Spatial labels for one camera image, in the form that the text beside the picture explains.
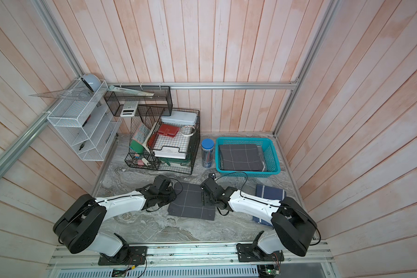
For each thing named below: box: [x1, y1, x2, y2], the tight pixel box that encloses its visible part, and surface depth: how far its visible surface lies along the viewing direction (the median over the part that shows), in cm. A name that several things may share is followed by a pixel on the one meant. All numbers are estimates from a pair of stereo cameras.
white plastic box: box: [161, 110, 198, 126], surface depth 100 cm
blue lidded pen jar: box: [200, 138, 215, 169], surface depth 97 cm
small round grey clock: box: [81, 72, 102, 93], surface depth 85 cm
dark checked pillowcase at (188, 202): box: [167, 181, 217, 221], surface depth 87 cm
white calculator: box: [119, 100, 139, 117], surface depth 100 cm
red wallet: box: [157, 123, 180, 138], surface depth 94 cm
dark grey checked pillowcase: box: [218, 143, 267, 172], surface depth 103 cm
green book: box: [129, 139, 145, 155], surface depth 105 cm
